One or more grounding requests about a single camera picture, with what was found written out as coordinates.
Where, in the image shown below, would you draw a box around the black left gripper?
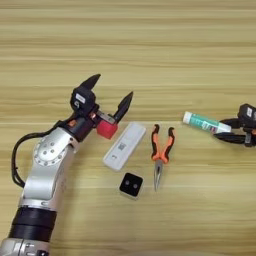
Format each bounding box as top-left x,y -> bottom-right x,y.
57,73 -> 135,143

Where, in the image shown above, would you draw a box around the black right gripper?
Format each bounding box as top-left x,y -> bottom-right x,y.
212,117 -> 256,148

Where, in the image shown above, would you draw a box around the white green glue stick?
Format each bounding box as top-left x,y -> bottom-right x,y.
182,111 -> 232,134

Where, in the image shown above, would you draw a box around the red cube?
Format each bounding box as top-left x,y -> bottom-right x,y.
96,119 -> 119,140

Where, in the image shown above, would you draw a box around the white rectangular device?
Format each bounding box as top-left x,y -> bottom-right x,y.
102,121 -> 147,173

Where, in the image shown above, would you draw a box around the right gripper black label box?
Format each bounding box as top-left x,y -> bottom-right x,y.
237,103 -> 256,130

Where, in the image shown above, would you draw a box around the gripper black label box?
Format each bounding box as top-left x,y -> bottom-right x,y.
70,85 -> 99,117
237,103 -> 256,130

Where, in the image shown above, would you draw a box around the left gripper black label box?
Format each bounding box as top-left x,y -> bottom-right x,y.
70,85 -> 99,117

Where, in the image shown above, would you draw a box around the orange black needle-nose pliers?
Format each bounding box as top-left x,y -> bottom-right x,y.
150,123 -> 177,193

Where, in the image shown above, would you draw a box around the small black square device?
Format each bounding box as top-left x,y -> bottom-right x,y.
118,172 -> 144,201

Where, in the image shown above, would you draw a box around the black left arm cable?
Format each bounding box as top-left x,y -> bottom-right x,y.
10,120 -> 66,189

